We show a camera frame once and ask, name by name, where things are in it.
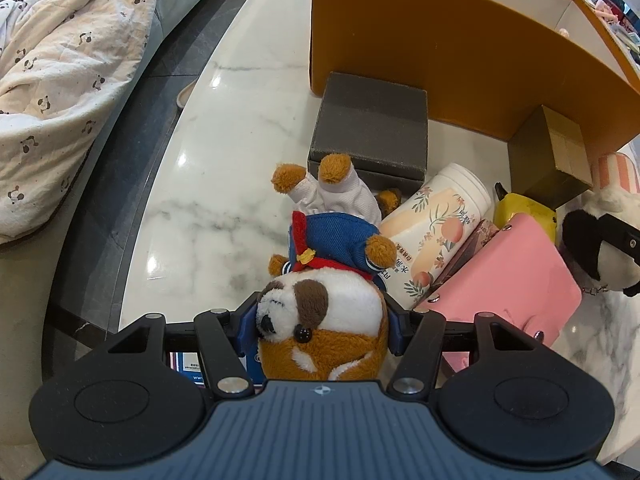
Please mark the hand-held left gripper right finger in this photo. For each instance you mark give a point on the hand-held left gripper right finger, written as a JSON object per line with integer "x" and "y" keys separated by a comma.
{"x": 396, "y": 330}

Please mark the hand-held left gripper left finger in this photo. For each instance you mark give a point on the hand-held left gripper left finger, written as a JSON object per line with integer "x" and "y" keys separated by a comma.
{"x": 248, "y": 327}

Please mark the brown white dog plush toy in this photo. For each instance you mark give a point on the brown white dog plush toy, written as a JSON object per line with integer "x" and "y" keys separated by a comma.
{"x": 320, "y": 300}

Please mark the white floral wipes canister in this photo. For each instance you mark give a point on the white floral wipes canister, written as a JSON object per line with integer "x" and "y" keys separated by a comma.
{"x": 440, "y": 210}

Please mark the pink snap wallet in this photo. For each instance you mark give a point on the pink snap wallet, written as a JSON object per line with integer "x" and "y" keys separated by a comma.
{"x": 520, "y": 280}

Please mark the large orange cardboard box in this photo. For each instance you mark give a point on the large orange cardboard box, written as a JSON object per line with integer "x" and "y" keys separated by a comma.
{"x": 450, "y": 50}

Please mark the blue white printed card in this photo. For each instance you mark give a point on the blue white printed card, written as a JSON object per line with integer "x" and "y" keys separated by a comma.
{"x": 185, "y": 367}

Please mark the brown printed card box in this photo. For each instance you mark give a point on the brown printed card box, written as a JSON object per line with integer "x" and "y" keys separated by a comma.
{"x": 480, "y": 235}

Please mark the yellow tape measure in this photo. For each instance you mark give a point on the yellow tape measure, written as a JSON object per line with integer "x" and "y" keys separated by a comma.
{"x": 520, "y": 207}

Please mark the dark grey foam-topped box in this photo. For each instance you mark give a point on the dark grey foam-topped box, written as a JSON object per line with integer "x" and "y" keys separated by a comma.
{"x": 370, "y": 125}

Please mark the olive gold cardboard box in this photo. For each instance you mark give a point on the olive gold cardboard box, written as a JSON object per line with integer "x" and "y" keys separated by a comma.
{"x": 545, "y": 160}

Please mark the black white panda plush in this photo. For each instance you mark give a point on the black white panda plush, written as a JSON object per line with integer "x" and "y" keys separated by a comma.
{"x": 615, "y": 260}

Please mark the beige slipper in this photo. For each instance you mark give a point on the beige slipper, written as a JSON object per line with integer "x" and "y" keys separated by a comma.
{"x": 187, "y": 94}

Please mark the pink white striped pouch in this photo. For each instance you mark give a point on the pink white striped pouch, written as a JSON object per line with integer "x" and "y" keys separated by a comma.
{"x": 612, "y": 170}

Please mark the cream panda print blanket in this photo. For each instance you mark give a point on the cream panda print blanket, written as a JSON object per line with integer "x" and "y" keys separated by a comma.
{"x": 65, "y": 85}

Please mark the pink plush toy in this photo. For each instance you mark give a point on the pink plush toy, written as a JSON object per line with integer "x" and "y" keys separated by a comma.
{"x": 563, "y": 32}

